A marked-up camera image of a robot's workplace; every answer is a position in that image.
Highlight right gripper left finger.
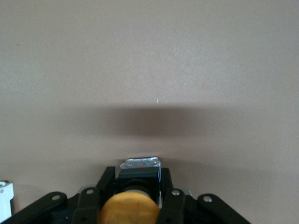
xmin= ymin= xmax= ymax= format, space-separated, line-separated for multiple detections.
xmin=73 ymin=166 xmax=116 ymax=224

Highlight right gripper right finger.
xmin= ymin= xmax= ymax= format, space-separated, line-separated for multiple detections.
xmin=157 ymin=167 xmax=187 ymax=224

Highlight yellow push button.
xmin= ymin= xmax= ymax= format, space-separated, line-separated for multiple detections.
xmin=100 ymin=156 xmax=163 ymax=224

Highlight white circuit breaker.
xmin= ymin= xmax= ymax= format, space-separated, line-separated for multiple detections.
xmin=0 ymin=180 xmax=14 ymax=220

